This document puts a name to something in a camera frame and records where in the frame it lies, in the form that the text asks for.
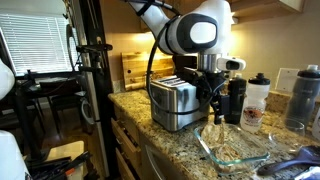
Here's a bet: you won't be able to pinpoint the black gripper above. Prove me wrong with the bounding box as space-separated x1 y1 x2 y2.
179 67 230 125

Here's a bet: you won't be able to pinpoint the slice of bread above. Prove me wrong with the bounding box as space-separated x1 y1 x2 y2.
201 123 224 149

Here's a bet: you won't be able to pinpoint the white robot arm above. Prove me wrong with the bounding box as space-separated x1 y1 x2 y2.
127 0 242 130

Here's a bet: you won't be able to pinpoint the stainless steel two-slot toaster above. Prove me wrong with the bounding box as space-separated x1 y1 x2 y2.
151 75 209 132

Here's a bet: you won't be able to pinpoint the clear drinking glass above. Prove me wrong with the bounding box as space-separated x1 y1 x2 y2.
268 118 305 153

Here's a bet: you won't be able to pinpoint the black water bottle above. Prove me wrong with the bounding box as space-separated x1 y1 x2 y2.
225 73 246 125

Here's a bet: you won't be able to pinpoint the rectangular glass baking dish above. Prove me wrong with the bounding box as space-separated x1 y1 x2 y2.
194 124 270 175

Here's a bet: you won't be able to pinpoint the white bottle with black cap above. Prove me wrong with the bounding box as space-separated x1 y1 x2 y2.
240 73 270 133

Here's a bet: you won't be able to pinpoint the dark grey translucent bottle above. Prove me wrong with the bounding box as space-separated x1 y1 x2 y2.
286 65 320 127

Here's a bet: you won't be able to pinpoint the wooden cutting board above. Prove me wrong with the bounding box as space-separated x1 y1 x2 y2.
121 52 174 91

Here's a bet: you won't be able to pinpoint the purple spatula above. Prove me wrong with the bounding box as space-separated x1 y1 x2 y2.
257 145 320 176

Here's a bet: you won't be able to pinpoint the upper wooden cabinet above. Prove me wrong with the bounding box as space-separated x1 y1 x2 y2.
227 0 306 23

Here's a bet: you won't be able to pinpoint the window blinds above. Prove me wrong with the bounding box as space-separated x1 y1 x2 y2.
0 12 72 76

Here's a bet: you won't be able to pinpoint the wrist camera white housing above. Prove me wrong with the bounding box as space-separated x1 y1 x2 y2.
217 57 246 71

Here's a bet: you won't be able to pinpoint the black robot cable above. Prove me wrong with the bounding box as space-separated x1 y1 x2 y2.
145 13 228 116

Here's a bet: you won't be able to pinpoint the black camera tripod pole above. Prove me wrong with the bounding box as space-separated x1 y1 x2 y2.
66 0 119 179

